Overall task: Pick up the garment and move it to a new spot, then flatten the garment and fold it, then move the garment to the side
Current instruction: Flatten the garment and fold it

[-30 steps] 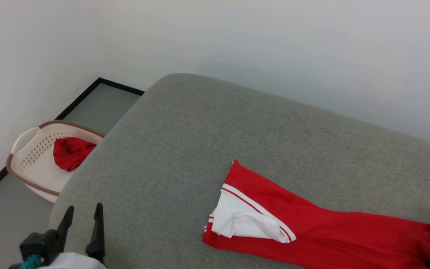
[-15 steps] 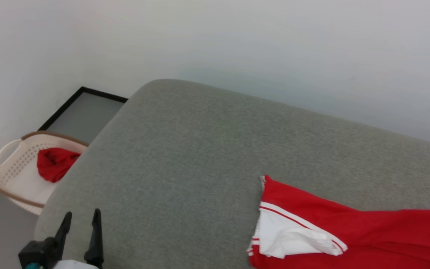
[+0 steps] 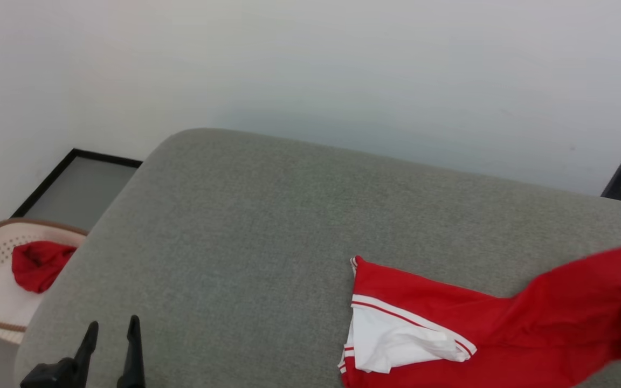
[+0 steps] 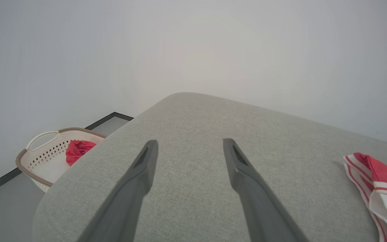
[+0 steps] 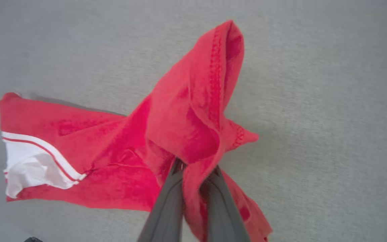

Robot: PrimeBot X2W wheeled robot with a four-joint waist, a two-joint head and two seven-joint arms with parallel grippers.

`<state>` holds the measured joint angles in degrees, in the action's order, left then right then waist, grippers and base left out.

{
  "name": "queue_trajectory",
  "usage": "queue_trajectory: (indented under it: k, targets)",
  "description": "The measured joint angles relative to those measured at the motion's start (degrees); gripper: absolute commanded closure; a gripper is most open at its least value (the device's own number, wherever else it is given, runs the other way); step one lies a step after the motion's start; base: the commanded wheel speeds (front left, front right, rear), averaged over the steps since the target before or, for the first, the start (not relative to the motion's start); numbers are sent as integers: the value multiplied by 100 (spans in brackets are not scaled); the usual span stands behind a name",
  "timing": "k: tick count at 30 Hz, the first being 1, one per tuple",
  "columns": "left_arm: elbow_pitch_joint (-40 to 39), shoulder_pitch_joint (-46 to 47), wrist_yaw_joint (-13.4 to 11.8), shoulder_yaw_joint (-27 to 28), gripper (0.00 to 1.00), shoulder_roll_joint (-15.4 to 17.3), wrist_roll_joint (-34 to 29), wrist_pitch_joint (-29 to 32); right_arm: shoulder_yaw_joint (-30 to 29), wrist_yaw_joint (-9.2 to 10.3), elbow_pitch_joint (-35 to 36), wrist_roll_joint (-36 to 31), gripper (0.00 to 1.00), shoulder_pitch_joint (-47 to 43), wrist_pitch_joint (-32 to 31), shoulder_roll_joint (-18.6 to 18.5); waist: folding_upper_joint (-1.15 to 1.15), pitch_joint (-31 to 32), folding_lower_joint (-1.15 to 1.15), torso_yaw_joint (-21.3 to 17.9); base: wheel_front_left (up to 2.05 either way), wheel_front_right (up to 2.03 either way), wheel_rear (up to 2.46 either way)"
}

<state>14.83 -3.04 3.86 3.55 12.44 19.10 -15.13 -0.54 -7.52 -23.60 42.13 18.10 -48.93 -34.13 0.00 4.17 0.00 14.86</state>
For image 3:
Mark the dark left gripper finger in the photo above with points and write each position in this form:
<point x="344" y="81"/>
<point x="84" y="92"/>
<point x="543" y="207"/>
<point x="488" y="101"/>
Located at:
<point x="133" y="355"/>
<point x="88" y="347"/>

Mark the red and white garment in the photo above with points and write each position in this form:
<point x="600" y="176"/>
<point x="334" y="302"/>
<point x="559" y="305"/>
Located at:
<point x="558" y="323"/>

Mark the crumpled red cloth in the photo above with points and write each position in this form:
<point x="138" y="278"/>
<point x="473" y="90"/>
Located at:
<point x="38" y="264"/>

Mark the black framed grey panel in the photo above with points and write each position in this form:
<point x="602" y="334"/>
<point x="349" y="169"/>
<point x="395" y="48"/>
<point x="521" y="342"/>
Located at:
<point x="78" y="188"/>

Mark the grey fabric sofa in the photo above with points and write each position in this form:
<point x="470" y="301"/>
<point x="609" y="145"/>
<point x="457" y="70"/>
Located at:
<point x="235" y="215"/>

